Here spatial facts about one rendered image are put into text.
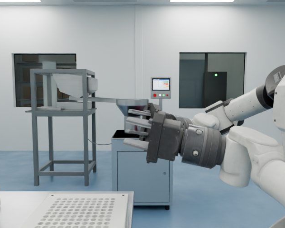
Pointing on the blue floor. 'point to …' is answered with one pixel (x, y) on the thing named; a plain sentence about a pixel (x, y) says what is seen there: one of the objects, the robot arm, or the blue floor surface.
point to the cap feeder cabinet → (140, 173)
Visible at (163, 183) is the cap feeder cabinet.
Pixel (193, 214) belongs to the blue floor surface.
